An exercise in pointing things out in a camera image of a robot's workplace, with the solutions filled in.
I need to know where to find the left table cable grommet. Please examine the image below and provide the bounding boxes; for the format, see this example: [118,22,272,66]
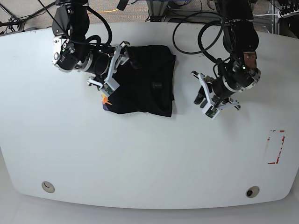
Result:
[42,181,55,194]

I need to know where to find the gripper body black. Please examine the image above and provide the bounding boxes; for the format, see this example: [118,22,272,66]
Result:
[91,51,114,76]
[212,78,235,103]

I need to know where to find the white power strip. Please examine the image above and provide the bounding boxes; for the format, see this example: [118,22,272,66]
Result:
[278,7,299,18]

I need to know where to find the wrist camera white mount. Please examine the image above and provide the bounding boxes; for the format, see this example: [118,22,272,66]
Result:
[190,70,242,121]
[87,41,130,97]

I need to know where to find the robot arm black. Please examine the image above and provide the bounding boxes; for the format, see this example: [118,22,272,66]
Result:
[52,0,116,79]
[198,0,261,106]

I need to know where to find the table cable grommet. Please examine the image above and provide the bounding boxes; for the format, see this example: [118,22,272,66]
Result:
[42,181,55,194]
[246,186,260,198]

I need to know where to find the right table cable grommet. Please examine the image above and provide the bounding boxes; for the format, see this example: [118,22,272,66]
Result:
[246,186,260,198]

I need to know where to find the red tape rectangle marking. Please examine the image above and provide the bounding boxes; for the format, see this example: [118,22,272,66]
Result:
[265,130,286,165]

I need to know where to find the black graphic T-shirt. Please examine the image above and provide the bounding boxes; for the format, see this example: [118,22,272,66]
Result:
[102,45,176,117]

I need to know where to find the aluminium frame post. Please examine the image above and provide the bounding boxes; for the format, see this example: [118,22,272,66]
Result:
[146,0,169,22]

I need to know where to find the black tripod legs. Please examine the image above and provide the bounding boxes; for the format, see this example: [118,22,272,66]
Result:
[0,0,56,34]

